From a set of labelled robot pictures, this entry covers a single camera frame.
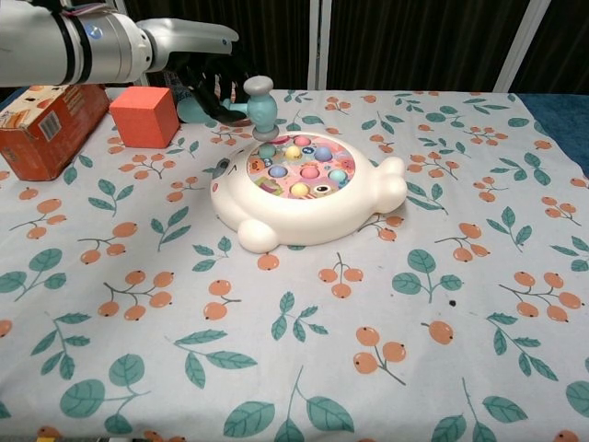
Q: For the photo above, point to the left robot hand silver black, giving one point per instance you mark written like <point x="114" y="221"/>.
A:
<point x="193" y="34"/>

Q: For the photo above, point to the blue toy hammer grey ends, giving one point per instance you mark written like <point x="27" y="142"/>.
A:
<point x="261" y="108"/>

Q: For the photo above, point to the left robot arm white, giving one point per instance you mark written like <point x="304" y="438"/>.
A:
<point x="69" y="46"/>

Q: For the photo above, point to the white whack-a-mole toy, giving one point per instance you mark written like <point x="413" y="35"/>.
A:
<point x="294" y="216"/>

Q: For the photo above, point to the tall printed beverage can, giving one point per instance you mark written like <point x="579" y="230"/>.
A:
<point x="177" y="88"/>

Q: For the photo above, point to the dark ribbed partition panel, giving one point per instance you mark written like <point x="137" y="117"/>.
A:
<point x="414" y="41"/>
<point x="276" y="27"/>
<point x="568" y="46"/>

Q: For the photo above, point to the orange foam cube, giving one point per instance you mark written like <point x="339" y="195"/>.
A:
<point x="147" y="117"/>

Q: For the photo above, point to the orange printed carton box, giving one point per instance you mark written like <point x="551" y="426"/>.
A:
<point x="50" y="133"/>

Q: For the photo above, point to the floral orange fruit tablecloth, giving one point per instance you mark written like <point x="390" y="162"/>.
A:
<point x="294" y="331"/>

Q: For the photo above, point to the dark blue table cover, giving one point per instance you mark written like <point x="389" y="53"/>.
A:
<point x="561" y="124"/>

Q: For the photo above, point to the white partition frame post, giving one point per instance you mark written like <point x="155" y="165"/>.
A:
<point x="318" y="41"/>
<point x="520" y="46"/>

